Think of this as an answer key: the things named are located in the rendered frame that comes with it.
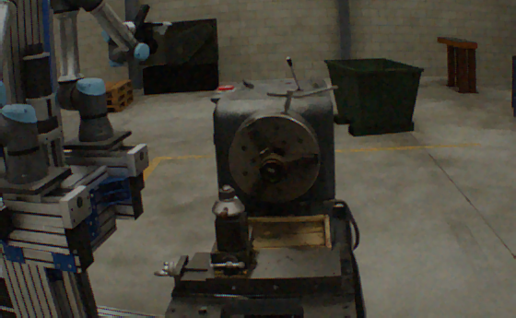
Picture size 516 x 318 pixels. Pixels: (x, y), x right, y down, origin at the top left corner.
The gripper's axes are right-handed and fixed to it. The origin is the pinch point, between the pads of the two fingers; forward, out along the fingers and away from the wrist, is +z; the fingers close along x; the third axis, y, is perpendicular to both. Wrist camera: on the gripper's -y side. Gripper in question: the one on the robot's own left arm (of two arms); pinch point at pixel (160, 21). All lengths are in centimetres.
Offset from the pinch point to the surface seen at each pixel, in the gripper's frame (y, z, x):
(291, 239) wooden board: 58, -49, 103
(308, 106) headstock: 25, -12, 86
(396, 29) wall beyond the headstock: 61, 958, -183
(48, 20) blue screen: 25, 178, -374
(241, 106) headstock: 27, -22, 64
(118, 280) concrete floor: 165, 3, -44
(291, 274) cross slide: 47, -82, 121
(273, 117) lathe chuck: 25, -32, 83
